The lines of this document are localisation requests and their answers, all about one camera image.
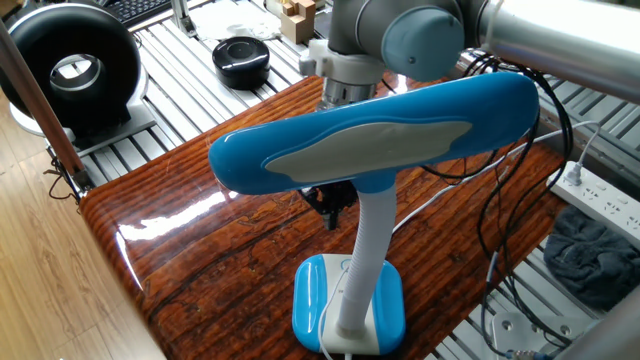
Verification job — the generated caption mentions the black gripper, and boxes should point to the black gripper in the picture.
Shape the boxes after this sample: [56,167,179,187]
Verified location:
[298,180,360,232]

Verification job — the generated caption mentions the blue white desk lamp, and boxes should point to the blue white desk lamp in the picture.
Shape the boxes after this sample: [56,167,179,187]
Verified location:
[208,71,541,357]

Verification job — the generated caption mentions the brown wooden board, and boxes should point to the brown wooden board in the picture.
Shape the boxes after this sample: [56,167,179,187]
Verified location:
[79,73,569,360]

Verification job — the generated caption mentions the black round glossy device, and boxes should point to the black round glossy device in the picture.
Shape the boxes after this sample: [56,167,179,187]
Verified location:
[211,35,271,91]

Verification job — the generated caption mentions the dark grey flat plate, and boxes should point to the dark grey flat plate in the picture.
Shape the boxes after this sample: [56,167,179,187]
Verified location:
[313,9,333,41]

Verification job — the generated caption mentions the wooden block puzzle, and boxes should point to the wooden block puzzle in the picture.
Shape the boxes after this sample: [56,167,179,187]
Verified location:
[279,0,318,46]

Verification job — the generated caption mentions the white crumpled cloth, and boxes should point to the white crumpled cloth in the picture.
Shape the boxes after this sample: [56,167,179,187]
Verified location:
[189,0,283,43]

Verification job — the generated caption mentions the short aluminium upright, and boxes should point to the short aluminium upright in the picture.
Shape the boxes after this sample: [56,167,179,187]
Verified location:
[169,0,198,38]

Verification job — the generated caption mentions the dark grey cloth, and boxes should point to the dark grey cloth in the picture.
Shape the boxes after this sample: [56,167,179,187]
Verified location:
[543,204,640,312]

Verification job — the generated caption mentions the white power strip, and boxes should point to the white power strip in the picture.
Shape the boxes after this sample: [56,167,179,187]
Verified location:
[547,160,640,249]

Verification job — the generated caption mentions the black keyboard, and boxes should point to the black keyboard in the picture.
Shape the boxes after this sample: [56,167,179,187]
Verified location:
[102,0,174,29]

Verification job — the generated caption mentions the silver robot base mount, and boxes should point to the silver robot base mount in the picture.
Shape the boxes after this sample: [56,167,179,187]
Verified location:
[492,312,592,354]

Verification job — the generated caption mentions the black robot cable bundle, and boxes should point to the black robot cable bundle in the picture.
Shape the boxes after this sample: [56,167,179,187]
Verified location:
[419,49,577,352]

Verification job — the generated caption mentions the aluminium frame post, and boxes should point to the aluminium frame post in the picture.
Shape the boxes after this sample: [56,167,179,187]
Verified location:
[0,19,95,192]

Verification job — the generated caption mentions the black ring-shaped fan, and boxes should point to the black ring-shaped fan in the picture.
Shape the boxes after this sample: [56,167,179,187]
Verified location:
[0,2,159,159]

